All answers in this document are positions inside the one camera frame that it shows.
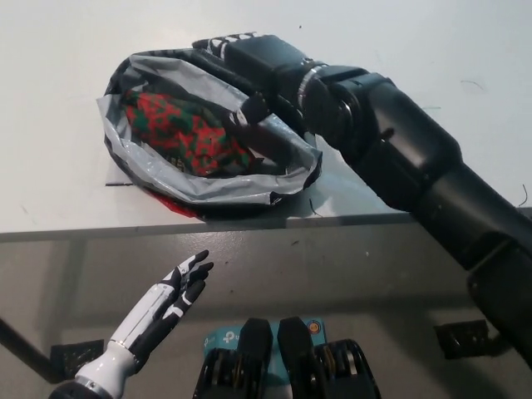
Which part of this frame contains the red green patterned cloth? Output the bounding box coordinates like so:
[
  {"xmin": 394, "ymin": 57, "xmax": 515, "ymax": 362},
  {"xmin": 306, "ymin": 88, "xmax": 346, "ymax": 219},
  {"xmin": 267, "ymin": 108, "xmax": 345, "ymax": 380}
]
[{"xmin": 122, "ymin": 87, "xmax": 267, "ymax": 178}]

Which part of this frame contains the teal router box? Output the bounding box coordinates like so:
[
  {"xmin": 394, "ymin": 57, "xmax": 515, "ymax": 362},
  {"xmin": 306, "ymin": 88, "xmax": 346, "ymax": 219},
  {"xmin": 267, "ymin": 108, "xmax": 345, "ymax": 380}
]
[{"xmin": 202, "ymin": 318, "xmax": 326, "ymax": 399}]

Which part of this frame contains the black plastic bag grey inside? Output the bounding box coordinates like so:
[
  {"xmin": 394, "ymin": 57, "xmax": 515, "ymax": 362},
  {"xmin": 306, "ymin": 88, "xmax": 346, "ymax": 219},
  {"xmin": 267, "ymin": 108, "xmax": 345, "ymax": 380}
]
[{"xmin": 96, "ymin": 48, "xmax": 324, "ymax": 220}]

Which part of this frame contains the black metal table leg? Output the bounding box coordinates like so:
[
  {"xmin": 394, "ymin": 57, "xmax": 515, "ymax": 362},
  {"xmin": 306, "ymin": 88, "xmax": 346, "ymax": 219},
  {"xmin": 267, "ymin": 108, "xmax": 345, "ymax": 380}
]
[{"xmin": 0, "ymin": 318, "xmax": 63, "ymax": 383}]

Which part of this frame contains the white and black left hand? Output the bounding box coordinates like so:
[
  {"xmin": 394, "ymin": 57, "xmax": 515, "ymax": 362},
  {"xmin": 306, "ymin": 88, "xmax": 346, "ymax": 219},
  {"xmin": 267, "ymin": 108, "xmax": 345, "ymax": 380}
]
[{"xmin": 74, "ymin": 249, "xmax": 215, "ymax": 394}]

